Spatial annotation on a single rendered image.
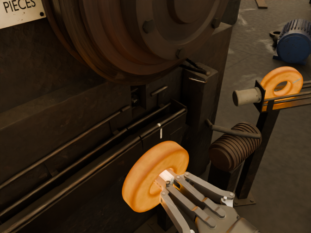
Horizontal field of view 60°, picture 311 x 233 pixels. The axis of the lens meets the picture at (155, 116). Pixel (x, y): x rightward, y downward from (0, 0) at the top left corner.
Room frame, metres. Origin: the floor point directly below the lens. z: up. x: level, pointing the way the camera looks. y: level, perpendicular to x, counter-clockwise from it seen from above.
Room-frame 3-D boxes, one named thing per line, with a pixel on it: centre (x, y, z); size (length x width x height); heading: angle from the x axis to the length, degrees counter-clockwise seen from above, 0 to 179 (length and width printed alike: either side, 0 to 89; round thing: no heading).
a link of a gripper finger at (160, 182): (0.30, -0.01, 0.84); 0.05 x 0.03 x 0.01; 43
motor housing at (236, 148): (0.77, -0.33, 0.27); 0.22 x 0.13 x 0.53; 133
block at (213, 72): (0.81, -0.15, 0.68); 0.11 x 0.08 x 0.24; 43
